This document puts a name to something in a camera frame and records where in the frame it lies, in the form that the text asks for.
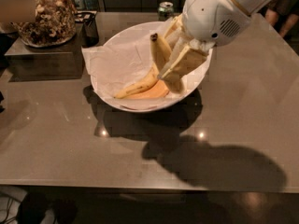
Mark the dark square stand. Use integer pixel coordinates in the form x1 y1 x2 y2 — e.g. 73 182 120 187
5 23 84 82

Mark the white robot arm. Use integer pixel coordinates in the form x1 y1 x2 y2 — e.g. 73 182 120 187
158 0 271 82

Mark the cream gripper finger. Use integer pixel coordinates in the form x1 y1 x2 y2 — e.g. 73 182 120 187
163 15 187 49
158 45 208 82

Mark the green soda can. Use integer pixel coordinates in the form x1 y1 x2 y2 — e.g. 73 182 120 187
157 1 174 21

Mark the yellow banana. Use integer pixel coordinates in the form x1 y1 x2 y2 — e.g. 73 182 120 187
114 34 171 99

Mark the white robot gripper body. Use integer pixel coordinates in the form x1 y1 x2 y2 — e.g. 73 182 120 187
182 0 250 46

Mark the black scoop holder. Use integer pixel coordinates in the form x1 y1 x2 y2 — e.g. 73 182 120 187
75 11 99 48

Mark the white bowl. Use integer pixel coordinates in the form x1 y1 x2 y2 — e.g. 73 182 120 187
90 21 213 114

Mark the glass jar of nuts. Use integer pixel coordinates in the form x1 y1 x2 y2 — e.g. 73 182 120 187
12 0 76 48

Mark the white paper liner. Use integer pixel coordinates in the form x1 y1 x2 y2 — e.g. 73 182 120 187
81 18 213 111

